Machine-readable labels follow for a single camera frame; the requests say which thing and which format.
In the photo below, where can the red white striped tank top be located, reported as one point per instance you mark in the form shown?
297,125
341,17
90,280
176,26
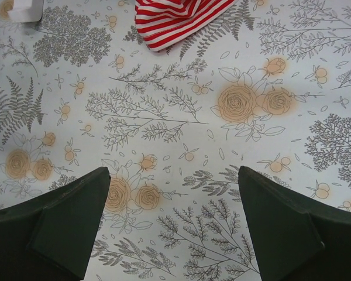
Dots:
164,23

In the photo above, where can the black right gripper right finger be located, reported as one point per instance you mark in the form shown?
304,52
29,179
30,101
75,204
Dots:
294,237

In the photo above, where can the floral table mat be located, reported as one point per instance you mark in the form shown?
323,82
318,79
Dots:
267,85

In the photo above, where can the white clothes rack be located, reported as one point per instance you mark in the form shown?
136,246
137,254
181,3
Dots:
26,11

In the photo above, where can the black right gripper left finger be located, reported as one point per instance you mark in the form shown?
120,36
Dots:
51,237

